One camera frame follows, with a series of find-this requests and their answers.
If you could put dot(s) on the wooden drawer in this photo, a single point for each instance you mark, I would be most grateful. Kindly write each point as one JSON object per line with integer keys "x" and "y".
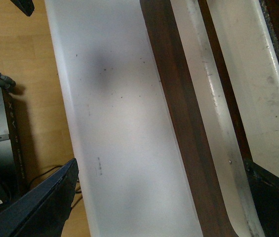
{"x": 186, "y": 118}

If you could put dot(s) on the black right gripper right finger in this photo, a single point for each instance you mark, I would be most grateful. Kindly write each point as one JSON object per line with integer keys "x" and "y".
{"x": 43, "y": 211}

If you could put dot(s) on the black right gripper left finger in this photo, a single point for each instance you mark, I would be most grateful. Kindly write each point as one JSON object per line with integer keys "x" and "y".
{"x": 26, "y": 6}

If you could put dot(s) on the white drawer handle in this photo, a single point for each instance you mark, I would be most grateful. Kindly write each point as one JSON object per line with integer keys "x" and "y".
{"x": 234, "y": 65}

